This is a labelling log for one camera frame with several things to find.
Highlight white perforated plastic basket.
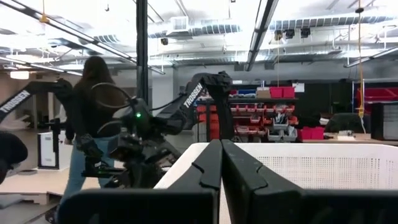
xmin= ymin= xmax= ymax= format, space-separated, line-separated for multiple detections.
xmin=154 ymin=142 xmax=398 ymax=224

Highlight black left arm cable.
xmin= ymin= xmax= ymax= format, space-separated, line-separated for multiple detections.
xmin=91 ymin=82 xmax=135 ymax=110

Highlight grey ventilation duct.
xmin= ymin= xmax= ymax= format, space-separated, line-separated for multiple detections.
xmin=148 ymin=22 xmax=243 ymax=39

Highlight black cabinet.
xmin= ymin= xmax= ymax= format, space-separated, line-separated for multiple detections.
xmin=371 ymin=102 xmax=398 ymax=141

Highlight cardboard box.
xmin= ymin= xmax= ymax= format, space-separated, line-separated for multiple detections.
xmin=255 ymin=89 xmax=272 ymax=100

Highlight yellow hanging cord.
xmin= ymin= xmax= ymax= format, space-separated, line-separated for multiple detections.
xmin=355 ymin=0 xmax=367 ymax=119
xmin=38 ymin=0 xmax=51 ymax=24

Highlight shelf with red bins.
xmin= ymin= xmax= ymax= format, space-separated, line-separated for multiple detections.
xmin=195 ymin=86 xmax=300 ymax=143

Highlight white cabinet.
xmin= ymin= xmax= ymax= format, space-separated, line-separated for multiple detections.
xmin=37 ymin=130 xmax=61 ymax=171

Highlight black rounded object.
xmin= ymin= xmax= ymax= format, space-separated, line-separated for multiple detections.
xmin=0 ymin=130 xmax=29 ymax=185

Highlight long ceiling light fixture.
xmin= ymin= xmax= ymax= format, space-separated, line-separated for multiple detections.
xmin=0 ymin=0 xmax=166 ymax=76
xmin=244 ymin=0 xmax=280 ymax=72

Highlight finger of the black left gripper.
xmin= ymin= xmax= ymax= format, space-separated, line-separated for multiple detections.
xmin=58 ymin=139 xmax=224 ymax=224
xmin=222 ymin=139 xmax=398 ymax=224

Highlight black office chair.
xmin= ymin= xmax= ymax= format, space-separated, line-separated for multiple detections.
xmin=324 ymin=112 xmax=371 ymax=134

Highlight black vertical pillar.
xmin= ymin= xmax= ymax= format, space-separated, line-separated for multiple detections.
xmin=136 ymin=0 xmax=150 ymax=103

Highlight person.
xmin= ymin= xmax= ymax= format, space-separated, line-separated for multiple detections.
xmin=60 ymin=55 xmax=129 ymax=207

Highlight red storage bins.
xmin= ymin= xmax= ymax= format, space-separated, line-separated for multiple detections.
xmin=299 ymin=126 xmax=326 ymax=141

